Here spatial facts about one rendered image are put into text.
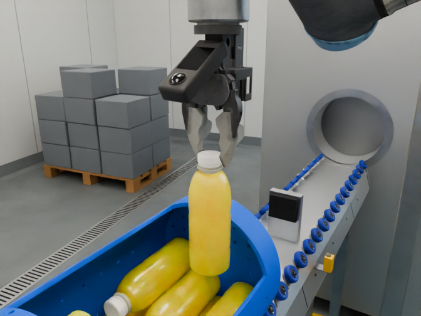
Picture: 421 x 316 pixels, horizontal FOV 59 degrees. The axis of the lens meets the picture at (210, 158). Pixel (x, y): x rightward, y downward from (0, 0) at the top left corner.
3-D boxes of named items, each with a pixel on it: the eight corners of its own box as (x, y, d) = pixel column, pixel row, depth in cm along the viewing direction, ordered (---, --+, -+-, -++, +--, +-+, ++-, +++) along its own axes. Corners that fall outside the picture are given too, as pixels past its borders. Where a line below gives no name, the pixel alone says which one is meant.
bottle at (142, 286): (165, 240, 79) (98, 289, 64) (188, 233, 75) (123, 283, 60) (179, 269, 79) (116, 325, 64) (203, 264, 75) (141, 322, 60)
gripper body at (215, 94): (253, 104, 61) (255, 26, 57) (227, 113, 54) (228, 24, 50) (213, 100, 65) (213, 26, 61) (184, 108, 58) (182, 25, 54)
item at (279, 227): (299, 239, 116) (303, 194, 111) (295, 245, 113) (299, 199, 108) (269, 231, 121) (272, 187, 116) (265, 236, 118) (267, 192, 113)
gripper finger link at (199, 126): (215, 155, 65) (224, 104, 62) (197, 164, 60) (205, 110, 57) (201, 149, 67) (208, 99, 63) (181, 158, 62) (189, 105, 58)
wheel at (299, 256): (302, 247, 101) (296, 249, 102) (296, 254, 98) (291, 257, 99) (311, 261, 101) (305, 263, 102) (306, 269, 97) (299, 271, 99)
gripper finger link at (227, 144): (254, 158, 61) (247, 103, 59) (238, 169, 57) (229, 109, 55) (237, 158, 63) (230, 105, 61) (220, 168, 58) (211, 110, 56)
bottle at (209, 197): (194, 279, 61) (193, 173, 55) (185, 257, 67) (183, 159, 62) (235, 273, 63) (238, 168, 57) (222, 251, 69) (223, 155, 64)
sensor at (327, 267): (332, 268, 107) (334, 254, 105) (330, 274, 104) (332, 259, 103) (306, 261, 111) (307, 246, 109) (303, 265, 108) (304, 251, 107)
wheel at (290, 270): (292, 260, 95) (286, 263, 96) (286, 269, 92) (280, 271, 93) (302, 275, 95) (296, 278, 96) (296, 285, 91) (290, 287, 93)
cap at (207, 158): (200, 170, 57) (200, 158, 57) (195, 162, 61) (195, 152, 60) (225, 167, 58) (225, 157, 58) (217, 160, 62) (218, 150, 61)
